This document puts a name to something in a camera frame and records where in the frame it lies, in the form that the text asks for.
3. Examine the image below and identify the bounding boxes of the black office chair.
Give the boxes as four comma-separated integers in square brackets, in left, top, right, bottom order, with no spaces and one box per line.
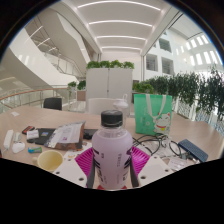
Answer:
[42,96,63,111]

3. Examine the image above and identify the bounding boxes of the white computer mouse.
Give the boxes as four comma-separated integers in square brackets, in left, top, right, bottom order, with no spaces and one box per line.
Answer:
[11,141,26,154]

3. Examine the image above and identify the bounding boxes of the row of green trees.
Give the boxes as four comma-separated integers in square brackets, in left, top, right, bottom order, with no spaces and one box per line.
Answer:
[132,64,224,123]

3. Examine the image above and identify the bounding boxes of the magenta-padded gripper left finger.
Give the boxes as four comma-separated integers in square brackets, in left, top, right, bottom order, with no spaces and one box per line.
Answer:
[53,147,98,189]

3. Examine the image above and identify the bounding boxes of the green tote bag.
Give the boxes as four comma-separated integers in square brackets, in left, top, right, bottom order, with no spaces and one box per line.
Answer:
[133,93,173,136]

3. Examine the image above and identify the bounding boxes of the black tablet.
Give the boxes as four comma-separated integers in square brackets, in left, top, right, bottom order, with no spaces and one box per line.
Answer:
[26,127,58,146]

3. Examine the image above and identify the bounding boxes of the pale yellow mug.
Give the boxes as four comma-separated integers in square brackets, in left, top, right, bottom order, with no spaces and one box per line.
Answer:
[31,149,64,174]

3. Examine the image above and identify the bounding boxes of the black cable tangle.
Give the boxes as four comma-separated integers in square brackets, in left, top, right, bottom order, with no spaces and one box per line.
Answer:
[132,133,183,158]

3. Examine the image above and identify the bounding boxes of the green plants on cabinet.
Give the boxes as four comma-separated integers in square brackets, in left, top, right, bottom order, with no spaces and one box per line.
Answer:
[86,59,136,70]

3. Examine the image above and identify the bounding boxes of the clear plastic bottle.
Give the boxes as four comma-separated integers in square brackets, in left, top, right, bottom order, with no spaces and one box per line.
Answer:
[112,93,130,118]

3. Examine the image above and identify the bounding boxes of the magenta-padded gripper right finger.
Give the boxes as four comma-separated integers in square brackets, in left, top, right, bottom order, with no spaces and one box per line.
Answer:
[128,145,174,188]

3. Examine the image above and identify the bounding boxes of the clear plastic bag with papers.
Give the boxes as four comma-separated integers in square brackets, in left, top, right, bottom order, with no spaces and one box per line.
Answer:
[44,121,86,151]

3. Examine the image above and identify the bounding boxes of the small white charger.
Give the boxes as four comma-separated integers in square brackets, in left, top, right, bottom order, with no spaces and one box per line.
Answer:
[13,132,22,144]

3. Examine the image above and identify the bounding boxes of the small white box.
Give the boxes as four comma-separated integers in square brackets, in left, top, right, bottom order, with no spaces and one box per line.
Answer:
[26,129,40,140]

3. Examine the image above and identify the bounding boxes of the purple drink bottle black cap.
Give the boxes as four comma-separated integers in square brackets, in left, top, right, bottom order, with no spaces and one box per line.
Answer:
[91,109,134,191]

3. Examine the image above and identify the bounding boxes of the dark blue keyboard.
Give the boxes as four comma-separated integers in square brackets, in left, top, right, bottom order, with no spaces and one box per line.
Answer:
[177,138,209,163]

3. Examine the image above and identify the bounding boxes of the potted green plants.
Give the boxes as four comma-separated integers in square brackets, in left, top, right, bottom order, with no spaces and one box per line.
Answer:
[67,80,87,101]

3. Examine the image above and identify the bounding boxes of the small black case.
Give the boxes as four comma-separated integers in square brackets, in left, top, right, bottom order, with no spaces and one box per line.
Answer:
[83,128,99,140]

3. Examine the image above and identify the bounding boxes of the ceiling light strips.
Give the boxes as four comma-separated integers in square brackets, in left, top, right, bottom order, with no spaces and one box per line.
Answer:
[77,0,162,52]

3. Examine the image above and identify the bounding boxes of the small red and black item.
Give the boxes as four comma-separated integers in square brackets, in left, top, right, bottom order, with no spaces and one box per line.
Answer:
[21,125,36,135]

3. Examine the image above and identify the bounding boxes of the colourful sticker sheet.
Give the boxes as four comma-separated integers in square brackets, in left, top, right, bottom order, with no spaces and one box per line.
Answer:
[63,143,93,160]

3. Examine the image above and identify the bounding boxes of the white cabinet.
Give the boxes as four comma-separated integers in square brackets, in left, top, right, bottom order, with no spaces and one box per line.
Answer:
[85,68,134,108]

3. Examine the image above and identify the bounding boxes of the white power strip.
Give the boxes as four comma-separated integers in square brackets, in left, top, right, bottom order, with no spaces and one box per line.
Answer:
[3,129,15,150]

